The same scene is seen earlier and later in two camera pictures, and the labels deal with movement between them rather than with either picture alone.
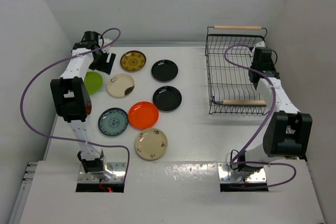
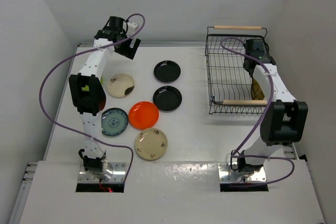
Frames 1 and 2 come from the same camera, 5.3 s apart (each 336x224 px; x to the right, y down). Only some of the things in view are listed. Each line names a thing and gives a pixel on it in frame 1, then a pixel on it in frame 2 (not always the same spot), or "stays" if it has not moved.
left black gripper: x=104 y=66 -> x=128 y=52
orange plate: x=143 y=115 stays
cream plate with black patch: x=120 y=85 stays
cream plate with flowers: x=150 y=144 stays
